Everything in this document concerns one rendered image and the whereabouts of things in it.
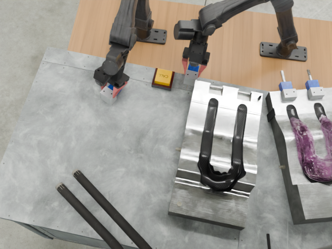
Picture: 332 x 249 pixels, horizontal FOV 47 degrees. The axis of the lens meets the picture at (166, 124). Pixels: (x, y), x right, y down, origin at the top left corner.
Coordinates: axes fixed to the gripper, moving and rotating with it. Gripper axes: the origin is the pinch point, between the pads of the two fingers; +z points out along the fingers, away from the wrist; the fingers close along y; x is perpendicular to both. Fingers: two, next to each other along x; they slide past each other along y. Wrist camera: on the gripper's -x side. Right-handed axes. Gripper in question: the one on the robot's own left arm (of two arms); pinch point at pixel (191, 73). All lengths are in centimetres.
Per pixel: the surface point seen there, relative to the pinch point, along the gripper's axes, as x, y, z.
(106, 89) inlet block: -14.0, -30.0, 7.0
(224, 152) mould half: -31.5, 17.3, 9.5
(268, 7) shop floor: 146, 40, 15
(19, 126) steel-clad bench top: -29, -58, 22
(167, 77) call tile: -2.7, -9.0, 2.5
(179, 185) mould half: -40.4, 4.8, 21.0
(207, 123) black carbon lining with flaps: -20.1, 9.9, 7.4
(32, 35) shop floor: 88, -110, 48
